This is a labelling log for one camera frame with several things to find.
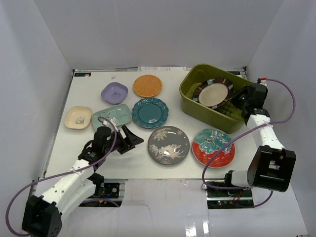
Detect dark striped rim plate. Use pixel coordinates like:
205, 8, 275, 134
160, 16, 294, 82
192, 77, 234, 109

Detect grey deer pattern plate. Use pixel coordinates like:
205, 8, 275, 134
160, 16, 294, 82
148, 126, 190, 166

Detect red and teal plate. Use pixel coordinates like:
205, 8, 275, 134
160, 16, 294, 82
192, 128, 236, 168

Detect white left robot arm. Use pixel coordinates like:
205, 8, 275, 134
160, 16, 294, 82
22, 125, 144, 237

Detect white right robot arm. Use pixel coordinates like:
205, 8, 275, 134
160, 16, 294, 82
223, 79, 296, 197

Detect olive green plastic bin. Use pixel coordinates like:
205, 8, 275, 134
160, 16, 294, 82
179, 64, 251, 133

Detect mint green divided tray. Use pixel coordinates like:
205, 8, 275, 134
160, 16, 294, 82
91, 104, 132, 131

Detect teal scalloped plate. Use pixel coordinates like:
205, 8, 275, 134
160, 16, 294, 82
132, 98, 169, 129

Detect purple square dish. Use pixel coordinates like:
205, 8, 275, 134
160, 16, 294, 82
101, 82, 128, 105

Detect cream panda square dish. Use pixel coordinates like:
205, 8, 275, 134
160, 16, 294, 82
64, 106, 92, 130

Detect orange woven round plate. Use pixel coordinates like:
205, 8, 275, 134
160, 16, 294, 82
133, 75, 162, 98

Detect white papers at back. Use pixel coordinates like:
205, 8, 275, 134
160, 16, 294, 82
137, 66, 192, 72

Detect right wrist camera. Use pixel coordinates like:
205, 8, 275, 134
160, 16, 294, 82
257, 78, 268, 87

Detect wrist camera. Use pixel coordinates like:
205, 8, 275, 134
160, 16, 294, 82
102, 118, 119, 132
257, 78, 268, 87

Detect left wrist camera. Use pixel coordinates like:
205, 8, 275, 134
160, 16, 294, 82
102, 118, 119, 132

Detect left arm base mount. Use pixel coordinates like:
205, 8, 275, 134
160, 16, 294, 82
79, 182, 125, 207

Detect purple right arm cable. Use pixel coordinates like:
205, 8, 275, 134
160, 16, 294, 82
201, 79, 296, 208

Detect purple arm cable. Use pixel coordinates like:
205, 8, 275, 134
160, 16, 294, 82
201, 79, 296, 208
5, 117, 117, 235

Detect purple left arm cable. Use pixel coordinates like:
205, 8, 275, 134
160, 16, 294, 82
5, 117, 117, 235

